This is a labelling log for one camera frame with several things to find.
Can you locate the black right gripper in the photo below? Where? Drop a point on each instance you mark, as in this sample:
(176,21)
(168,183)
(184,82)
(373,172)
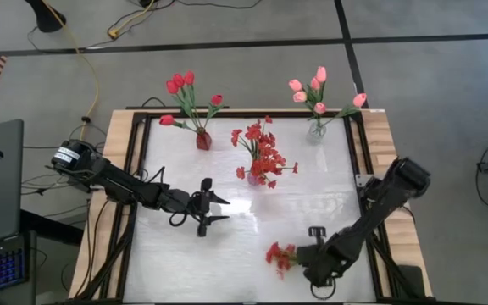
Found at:
(324,262)

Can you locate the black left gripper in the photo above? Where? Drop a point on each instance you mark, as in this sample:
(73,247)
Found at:
(191,202)

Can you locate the purple glass vase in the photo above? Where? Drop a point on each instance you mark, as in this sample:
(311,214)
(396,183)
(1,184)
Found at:
(252,180)

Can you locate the red artificial flower bunch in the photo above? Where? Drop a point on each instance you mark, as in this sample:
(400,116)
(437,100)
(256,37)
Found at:
(252,133)
(265,167)
(275,254)

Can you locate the pink artificial tulip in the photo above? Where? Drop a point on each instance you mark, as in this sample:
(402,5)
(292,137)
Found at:
(295,85)
(319,108)
(314,84)
(321,74)
(299,97)
(359,100)

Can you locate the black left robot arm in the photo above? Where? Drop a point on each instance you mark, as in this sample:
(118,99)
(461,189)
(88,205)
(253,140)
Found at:
(121,184)

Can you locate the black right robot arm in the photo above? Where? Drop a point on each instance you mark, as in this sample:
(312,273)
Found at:
(379,212)

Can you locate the red glass vase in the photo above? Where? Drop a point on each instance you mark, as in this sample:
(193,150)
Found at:
(204,142)

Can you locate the clear glass vase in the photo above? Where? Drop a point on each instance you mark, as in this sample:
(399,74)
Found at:
(316,134)

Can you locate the black flat phone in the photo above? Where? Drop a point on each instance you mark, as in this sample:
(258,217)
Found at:
(415,281)

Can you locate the black side desk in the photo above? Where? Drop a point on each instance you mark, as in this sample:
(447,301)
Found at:
(53,229)

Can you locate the black chair base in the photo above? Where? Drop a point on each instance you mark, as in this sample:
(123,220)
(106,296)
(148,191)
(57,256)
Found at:
(47,17)

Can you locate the silver mounting bracket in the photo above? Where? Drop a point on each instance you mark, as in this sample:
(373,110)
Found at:
(361,180)

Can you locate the black camera mounting bar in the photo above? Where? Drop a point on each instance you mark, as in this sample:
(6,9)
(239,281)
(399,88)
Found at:
(163,107)

